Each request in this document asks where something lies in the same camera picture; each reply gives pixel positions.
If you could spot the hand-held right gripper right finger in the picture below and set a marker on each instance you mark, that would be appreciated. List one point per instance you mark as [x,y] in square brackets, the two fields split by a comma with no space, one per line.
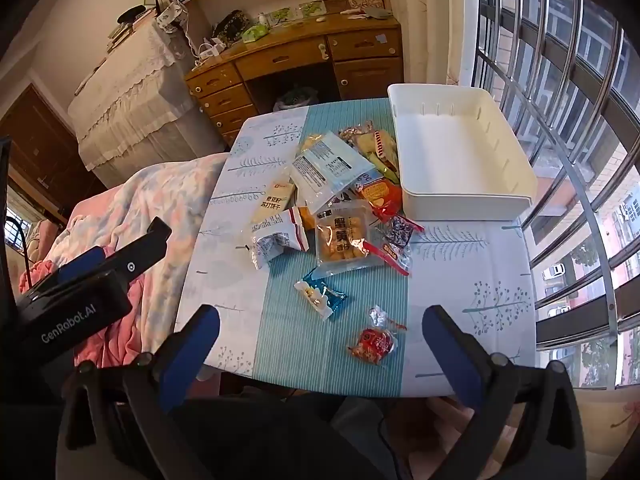
[452,355]

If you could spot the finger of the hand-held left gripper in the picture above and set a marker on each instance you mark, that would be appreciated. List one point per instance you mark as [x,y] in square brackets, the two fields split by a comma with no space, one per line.
[80,263]
[145,242]

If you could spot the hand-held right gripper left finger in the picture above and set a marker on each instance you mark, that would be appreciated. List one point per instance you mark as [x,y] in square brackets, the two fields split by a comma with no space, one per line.
[192,355]

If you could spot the small red candy packet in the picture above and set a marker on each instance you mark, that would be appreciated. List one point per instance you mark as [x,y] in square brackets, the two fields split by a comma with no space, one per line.
[372,344]

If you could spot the small white red-edged packet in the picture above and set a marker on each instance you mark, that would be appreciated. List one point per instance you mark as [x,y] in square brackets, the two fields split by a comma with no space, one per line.
[275,245]

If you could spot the beige cracker packet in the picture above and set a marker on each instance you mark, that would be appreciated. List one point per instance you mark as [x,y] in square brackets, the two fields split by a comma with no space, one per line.
[272,200]

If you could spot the clear packet of orange puffs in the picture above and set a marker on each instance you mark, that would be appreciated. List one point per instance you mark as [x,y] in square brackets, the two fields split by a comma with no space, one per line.
[345,245]

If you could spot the red biscuit packet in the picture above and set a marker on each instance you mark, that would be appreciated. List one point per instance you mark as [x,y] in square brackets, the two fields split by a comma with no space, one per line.
[382,195]

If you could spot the brown white snack packet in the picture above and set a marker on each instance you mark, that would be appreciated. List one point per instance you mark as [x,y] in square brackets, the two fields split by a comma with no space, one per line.
[345,197]

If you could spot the large light blue snack packet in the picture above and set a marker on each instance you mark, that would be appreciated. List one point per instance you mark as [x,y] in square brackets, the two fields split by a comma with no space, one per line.
[325,170]

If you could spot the white plastic storage bin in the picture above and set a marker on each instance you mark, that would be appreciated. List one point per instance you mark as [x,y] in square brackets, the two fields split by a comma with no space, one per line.
[450,135]

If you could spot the floral pink blanket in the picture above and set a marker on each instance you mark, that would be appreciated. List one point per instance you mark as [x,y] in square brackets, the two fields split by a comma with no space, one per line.
[150,200]

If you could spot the small silver wrapper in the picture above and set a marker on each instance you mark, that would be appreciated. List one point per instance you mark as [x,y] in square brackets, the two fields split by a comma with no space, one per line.
[381,317]

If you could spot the red white strip packet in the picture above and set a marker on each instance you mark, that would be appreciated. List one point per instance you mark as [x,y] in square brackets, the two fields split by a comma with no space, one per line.
[387,255]

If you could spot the wooden door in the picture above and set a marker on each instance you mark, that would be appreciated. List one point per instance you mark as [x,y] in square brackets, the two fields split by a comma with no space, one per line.
[40,145]

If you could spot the dark patterned red-edged packet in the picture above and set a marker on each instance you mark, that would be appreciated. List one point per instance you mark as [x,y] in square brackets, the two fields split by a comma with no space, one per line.
[400,232]

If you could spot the small blue snack packet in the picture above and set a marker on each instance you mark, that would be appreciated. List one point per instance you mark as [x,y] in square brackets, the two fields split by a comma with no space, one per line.
[320,296]

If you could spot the white lace dust cover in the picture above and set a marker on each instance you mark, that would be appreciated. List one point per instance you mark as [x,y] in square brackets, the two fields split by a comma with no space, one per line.
[130,95]

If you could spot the metal window grille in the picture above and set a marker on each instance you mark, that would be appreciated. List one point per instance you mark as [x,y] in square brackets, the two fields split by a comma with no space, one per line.
[612,305]

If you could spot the orange snack packet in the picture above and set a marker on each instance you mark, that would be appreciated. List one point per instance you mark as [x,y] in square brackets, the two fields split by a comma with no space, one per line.
[311,142]

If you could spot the small green snack packet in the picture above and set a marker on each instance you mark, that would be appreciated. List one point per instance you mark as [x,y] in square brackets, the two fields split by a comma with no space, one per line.
[385,167]

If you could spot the white power strip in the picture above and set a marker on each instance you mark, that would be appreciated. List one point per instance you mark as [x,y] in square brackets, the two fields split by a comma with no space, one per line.
[210,51]

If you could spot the trash bin with white bag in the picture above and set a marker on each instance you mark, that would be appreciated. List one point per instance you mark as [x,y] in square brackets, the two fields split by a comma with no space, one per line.
[295,99]

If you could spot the cream packet with red plaid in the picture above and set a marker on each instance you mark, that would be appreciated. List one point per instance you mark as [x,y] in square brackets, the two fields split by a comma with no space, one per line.
[375,145]

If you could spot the black round dish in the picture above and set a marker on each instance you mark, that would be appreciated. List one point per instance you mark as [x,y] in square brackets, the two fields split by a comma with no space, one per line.
[131,12]

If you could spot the wooden desk with drawers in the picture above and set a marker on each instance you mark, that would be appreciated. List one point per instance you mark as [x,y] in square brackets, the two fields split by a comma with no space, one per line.
[280,55]

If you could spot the black patterned pouch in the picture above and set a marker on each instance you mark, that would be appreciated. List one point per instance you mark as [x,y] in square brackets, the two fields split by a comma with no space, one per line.
[232,25]

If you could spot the clear wrapped chocolate snack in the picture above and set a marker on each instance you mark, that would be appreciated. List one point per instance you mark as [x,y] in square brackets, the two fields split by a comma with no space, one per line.
[352,132]

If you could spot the green tissue pack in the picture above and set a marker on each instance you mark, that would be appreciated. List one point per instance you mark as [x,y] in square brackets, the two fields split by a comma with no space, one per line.
[256,33]

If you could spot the green floral card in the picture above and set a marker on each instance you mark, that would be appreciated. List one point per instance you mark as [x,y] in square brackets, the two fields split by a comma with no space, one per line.
[312,8]
[281,16]

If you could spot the grey cloth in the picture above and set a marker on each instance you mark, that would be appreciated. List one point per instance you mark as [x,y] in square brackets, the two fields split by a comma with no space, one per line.
[375,13]

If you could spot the beige curtain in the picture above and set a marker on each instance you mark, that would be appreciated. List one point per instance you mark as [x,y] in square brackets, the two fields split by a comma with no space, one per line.
[430,10]

